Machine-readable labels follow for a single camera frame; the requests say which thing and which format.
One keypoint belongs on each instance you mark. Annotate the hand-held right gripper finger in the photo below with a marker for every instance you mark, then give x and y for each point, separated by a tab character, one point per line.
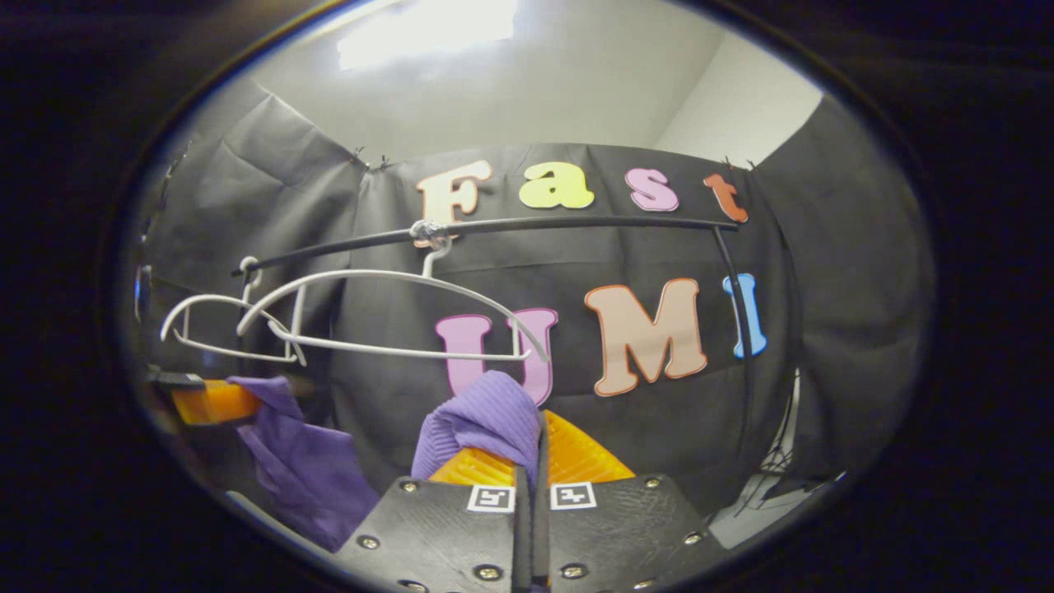
522	543
542	543

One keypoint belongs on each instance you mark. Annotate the black tripod stand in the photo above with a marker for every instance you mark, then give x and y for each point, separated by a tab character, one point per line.
778	461

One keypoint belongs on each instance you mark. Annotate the black clothes rack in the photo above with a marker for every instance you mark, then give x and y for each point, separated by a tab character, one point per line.
576	222

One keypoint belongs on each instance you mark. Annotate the purple ribbed shirt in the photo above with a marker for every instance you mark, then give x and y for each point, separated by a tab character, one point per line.
486	412

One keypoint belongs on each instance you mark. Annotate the black backdrop cloth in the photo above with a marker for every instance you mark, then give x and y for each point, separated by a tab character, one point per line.
823	288

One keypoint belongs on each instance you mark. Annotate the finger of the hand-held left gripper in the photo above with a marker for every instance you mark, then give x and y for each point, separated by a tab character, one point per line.
210	402

